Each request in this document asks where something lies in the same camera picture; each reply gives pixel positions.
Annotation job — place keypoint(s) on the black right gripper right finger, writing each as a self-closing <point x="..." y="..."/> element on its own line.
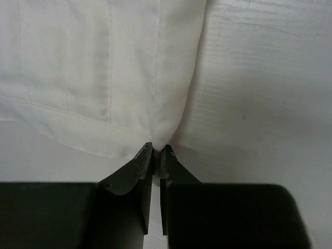
<point x="225" y="215"/>

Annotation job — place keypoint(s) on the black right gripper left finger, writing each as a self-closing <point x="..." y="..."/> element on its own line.
<point x="113" y="213"/>

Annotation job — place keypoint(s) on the white pleated skirt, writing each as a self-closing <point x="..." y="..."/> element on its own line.
<point x="84" y="84"/>

